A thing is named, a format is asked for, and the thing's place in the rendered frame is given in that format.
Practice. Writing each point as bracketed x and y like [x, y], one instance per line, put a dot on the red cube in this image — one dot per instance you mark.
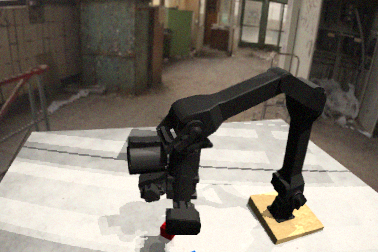
[163, 233]

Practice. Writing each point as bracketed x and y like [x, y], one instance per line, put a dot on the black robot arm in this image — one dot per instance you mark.
[196, 117]

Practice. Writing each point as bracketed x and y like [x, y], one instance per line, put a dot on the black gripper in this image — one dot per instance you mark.
[183, 218]

